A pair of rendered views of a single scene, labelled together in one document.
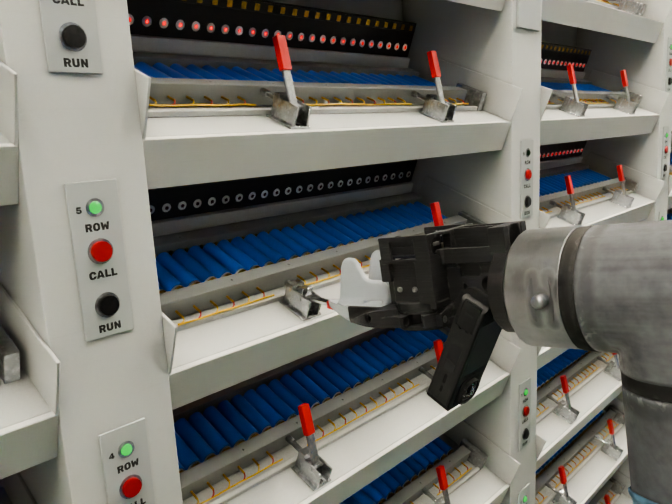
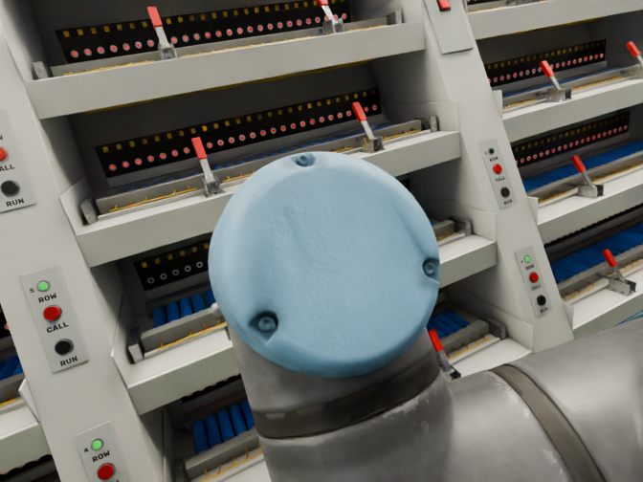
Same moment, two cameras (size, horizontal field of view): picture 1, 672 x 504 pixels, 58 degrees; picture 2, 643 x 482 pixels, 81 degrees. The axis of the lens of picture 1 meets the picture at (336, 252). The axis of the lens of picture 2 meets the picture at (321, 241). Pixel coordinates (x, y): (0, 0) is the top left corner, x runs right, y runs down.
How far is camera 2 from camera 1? 0.40 m
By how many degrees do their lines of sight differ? 30
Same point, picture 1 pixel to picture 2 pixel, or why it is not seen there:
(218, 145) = (140, 225)
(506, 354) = (523, 333)
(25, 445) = (24, 444)
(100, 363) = (67, 386)
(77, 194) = (29, 280)
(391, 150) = not seen: hidden behind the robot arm
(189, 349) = (155, 367)
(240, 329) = (201, 347)
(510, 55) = (441, 78)
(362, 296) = not seen: hidden behind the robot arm
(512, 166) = (474, 166)
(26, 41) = not seen: outside the picture
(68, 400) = (46, 413)
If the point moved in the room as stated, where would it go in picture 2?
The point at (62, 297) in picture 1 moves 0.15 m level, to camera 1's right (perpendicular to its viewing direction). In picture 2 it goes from (31, 346) to (102, 324)
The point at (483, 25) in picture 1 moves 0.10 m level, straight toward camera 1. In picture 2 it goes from (419, 65) to (392, 57)
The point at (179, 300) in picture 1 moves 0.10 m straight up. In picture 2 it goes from (160, 332) to (137, 265)
